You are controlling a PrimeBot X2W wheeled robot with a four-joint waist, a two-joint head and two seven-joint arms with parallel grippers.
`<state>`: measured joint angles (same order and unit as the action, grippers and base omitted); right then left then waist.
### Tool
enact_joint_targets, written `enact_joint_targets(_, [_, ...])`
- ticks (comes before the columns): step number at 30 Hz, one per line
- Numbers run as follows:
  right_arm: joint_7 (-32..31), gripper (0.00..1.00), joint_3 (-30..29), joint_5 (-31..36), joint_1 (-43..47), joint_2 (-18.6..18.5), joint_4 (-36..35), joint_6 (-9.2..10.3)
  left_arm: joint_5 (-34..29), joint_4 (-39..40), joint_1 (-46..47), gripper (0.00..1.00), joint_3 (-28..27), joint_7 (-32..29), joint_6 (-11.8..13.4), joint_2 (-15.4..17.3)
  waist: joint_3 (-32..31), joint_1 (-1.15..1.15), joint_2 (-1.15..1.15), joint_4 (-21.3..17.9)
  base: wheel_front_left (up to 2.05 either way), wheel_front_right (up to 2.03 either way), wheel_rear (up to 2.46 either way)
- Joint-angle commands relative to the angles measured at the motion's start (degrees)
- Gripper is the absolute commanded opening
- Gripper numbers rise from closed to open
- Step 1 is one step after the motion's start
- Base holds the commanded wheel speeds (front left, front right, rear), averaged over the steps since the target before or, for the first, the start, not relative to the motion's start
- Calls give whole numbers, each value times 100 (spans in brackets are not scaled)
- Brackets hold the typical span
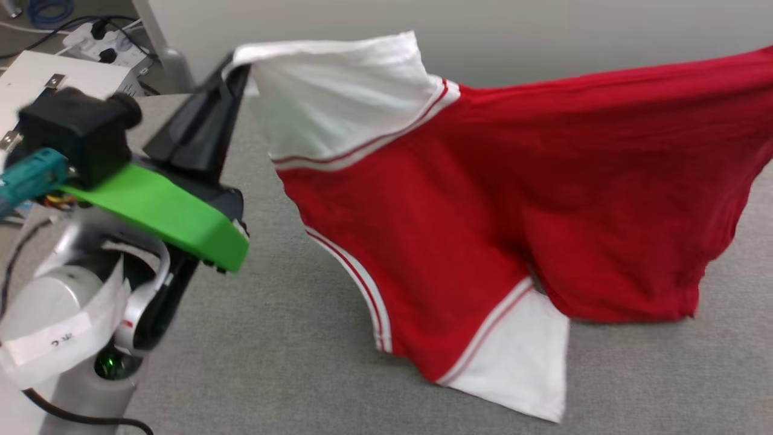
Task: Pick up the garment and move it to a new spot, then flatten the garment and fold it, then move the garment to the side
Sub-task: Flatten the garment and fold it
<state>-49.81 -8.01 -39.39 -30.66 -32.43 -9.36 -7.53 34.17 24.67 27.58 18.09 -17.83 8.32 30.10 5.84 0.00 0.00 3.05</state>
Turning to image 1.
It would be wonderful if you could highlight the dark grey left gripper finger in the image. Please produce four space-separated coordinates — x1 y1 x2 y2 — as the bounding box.
143 53 234 160
174 62 252 185

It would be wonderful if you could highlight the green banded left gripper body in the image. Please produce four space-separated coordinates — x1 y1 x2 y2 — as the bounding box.
60 162 250 274

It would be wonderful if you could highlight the red and white jersey garment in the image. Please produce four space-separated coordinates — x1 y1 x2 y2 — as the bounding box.
233 30 773 424

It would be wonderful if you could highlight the white power strip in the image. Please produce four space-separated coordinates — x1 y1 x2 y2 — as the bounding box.
63 20 153 78

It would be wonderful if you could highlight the white paper label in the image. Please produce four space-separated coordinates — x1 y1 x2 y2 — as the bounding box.
0 254 131 391

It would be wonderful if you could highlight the white partition panel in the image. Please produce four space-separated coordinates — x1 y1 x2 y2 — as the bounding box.
148 0 773 90

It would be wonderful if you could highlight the grey partition post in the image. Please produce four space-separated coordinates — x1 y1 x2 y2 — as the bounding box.
132 0 195 92

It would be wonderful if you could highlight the teal camera cable connector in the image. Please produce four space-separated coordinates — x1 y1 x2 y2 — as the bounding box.
0 148 69 218

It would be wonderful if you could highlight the black floor power cable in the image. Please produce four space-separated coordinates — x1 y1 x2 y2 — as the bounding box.
0 14 159 61

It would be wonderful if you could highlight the white equipment box with handle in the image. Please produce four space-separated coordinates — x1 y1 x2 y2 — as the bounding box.
0 51 144 155

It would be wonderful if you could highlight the blue coiled cable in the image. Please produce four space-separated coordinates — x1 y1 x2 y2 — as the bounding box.
27 0 77 26

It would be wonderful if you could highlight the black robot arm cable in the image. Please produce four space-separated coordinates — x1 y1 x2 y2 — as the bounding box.
21 387 155 435

